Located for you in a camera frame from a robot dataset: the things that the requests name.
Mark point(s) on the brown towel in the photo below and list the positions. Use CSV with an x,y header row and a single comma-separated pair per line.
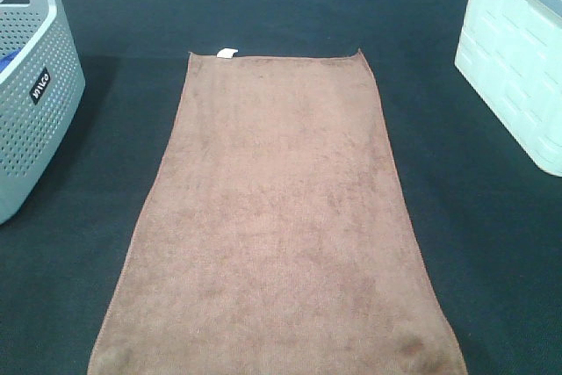
x,y
275,238

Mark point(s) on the blue cloth in basket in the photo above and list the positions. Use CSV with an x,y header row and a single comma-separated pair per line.
x,y
7,59

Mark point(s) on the grey perforated laundry basket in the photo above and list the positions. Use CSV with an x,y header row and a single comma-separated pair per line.
x,y
40,92

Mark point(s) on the black table cloth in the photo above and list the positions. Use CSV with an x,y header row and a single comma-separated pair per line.
x,y
487,219

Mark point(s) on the white plastic basket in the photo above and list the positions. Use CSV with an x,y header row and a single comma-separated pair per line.
x,y
509,51

